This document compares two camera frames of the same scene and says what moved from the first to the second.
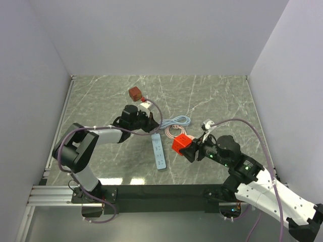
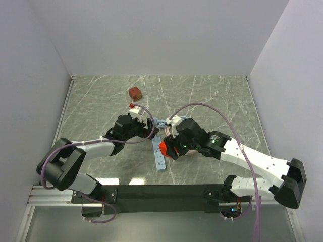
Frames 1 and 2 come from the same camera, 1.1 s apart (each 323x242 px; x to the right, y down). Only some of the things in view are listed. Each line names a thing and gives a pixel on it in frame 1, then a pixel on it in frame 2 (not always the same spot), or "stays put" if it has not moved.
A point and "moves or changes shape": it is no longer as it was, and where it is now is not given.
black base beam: [120, 200] stays put
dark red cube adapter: [135, 94] stays put
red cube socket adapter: [180, 141] moves or changes shape
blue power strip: [159, 153] stays put
